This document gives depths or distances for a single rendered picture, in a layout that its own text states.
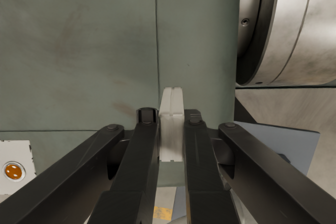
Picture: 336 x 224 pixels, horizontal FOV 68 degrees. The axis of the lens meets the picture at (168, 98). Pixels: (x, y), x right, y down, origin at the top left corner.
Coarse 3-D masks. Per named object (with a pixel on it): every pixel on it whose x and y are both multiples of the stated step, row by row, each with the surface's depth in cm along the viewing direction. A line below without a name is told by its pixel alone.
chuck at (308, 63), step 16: (320, 0) 26; (304, 16) 27; (320, 16) 27; (304, 32) 28; (320, 32) 28; (304, 48) 30; (320, 48) 30; (288, 64) 32; (304, 64) 32; (320, 64) 32; (272, 80) 37; (288, 80) 36; (304, 80) 36; (320, 80) 37
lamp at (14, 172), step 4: (12, 164) 31; (8, 168) 31; (12, 168) 31; (16, 168) 31; (8, 172) 31; (12, 172) 31; (16, 172) 31; (20, 172) 31; (8, 176) 31; (12, 176) 31; (16, 176) 31; (20, 176) 31
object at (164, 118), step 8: (168, 88) 20; (168, 96) 18; (160, 104) 16; (168, 104) 16; (160, 112) 14; (168, 112) 14; (160, 120) 14; (168, 120) 14; (160, 128) 14; (168, 128) 14; (160, 136) 14; (168, 136) 14; (160, 144) 15; (168, 144) 15; (160, 152) 15; (168, 152) 15; (168, 160) 15
